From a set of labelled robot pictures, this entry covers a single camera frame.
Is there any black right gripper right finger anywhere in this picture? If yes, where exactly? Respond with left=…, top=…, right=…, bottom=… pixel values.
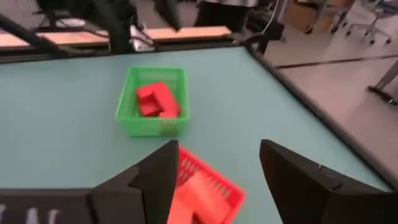
left=259, top=139, right=398, bottom=224

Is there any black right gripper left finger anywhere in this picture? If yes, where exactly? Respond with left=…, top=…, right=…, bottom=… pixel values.
left=90, top=139, right=180, bottom=224

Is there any salmon rectangular block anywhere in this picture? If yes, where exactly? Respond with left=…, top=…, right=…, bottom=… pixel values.
left=182, top=170, right=233, bottom=224

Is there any small red block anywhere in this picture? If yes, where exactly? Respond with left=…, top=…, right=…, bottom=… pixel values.
left=138, top=100, right=162, bottom=118

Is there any red rectangular block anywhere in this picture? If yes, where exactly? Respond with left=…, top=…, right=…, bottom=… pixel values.
left=151, top=81, right=181, bottom=118
left=136, top=85, right=156, bottom=101

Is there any green plastic basket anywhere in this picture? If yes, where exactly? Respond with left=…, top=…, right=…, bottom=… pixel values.
left=114, top=65, right=190, bottom=138

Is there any red plastic basket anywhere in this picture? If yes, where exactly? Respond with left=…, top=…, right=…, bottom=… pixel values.
left=167, top=146, right=246, bottom=224

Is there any grey desk leg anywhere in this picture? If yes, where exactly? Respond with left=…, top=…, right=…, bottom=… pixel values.
left=368, top=60, right=398, bottom=105

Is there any white crumpled cloth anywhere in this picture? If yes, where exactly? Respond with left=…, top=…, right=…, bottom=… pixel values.
left=129, top=24, right=156, bottom=52

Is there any left wooden side board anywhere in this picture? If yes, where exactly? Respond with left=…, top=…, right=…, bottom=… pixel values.
left=0, top=26, right=233, bottom=52

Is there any office chair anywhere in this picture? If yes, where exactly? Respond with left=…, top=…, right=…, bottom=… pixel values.
left=345, top=0, right=393, bottom=45

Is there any person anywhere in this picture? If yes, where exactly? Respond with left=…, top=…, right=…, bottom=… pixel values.
left=194, top=0, right=259, bottom=34

